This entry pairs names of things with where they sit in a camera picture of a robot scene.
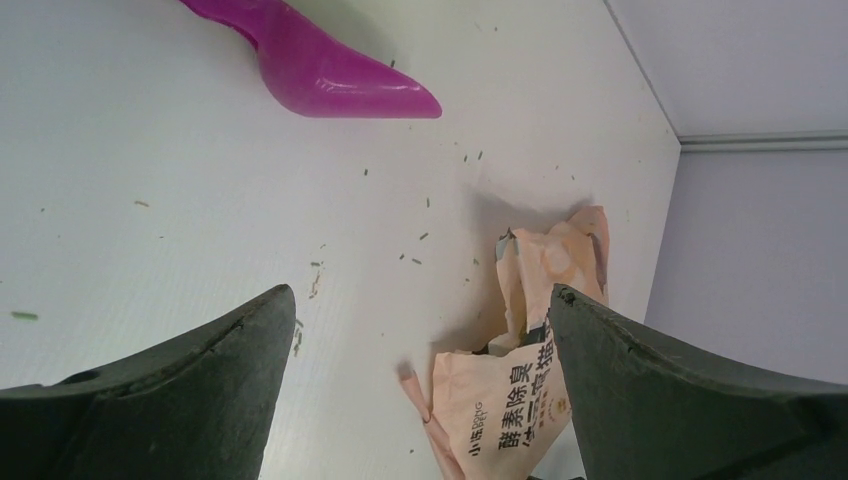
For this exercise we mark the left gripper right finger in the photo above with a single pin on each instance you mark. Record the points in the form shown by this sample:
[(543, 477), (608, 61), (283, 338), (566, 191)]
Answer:
[(646, 405)]

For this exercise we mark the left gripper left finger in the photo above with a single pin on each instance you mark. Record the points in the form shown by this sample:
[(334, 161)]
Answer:
[(197, 406)]

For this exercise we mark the pink cat litter bag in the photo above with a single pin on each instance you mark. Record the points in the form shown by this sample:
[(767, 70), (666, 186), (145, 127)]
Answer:
[(494, 413)]

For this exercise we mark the magenta plastic scoop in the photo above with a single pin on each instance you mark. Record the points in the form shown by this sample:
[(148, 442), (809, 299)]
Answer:
[(311, 73)]

